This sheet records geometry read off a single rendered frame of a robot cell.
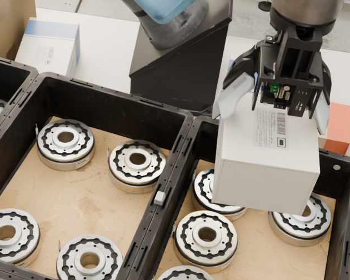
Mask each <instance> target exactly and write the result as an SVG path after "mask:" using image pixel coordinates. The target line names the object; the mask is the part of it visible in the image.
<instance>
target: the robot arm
mask: <svg viewBox="0 0 350 280"><path fill-rule="evenodd" d="M121 1H122V2H123V3H124V4H125V5H126V6H127V7H128V8H129V9H130V10H131V11H132V12H133V13H134V14H135V15H136V16H137V18H138V19H139V21H140V23H141V25H142V27H143V29H144V32H145V33H146V35H147V38H148V40H149V41H150V42H151V43H152V45H153V46H154V47H155V48H156V49H158V50H165V49H169V48H172V47H174V46H176V45H178V44H179V43H181V42H182V41H184V40H185V39H186V38H187V37H188V36H190V35H191V34H192V33H193V32H194V31H195V29H196V28H197V27H198V26H199V25H200V23H201V22H202V20H203V19H204V17H205V15H206V13H207V9H208V2H207V0H121ZM271 2H272V4H271V8H270V12H269V15H270V25H271V26H272V27H273V28H274V29H275V30H276V31H277V34H276V35H275V36H269V35H266V37H265V39H264V40H261V41H259V42H257V44H255V45H254V46H253V47H252V48H251V49H250V50H248V51H246V52H244V53H242V54H241V55H240V56H238V57H237V58H236V59H235V60H234V62H233V63H232V65H231V66H230V68H229V70H228V72H227V74H226V76H225V78H224V80H223V83H222V85H221V87H220V89H219V91H218V94H217V96H216V98H215V101H214V104H213V110H212V119H216V118H217V117H218V116H220V115H221V119H222V120H223V121H225V120H227V119H228V118H229V117H230V116H231V115H232V114H233V112H234V110H235V108H236V106H237V103H238V101H239V100H240V99H241V98H242V97H243V96H244V95H245V94H246V93H248V92H250V91H251V90H252V89H253V88H254V92H253V96H252V111H254V109H255V106H256V102H257V98H258V94H259V90H260V87H261V98H260V103H263V104H264V105H266V104H272V105H274V106H273V108H277V109H284V110H286V107H287V115H288V116H295V117H303V114H304V111H307V110H308V117H309V119H312V116H313V117H314V118H315V119H316V121H317V130H318V132H319V135H325V134H326V129H327V126H328V122H329V113H330V94H331V87H332V79H331V73H330V70H329V68H328V66H327V65H326V64H325V63H324V61H323V59H322V55H321V52H320V49H321V46H322V43H323V38H322V37H323V36H325V35H327V34H329V33H330V32H331V31H332V29H333V27H334V24H335V22H336V19H337V17H338V16H339V14H340V12H341V9H342V6H343V4H344V0H271ZM256 72H257V74H258V76H257V80H256V85H255V76H254V74H255V73H256Z"/></svg>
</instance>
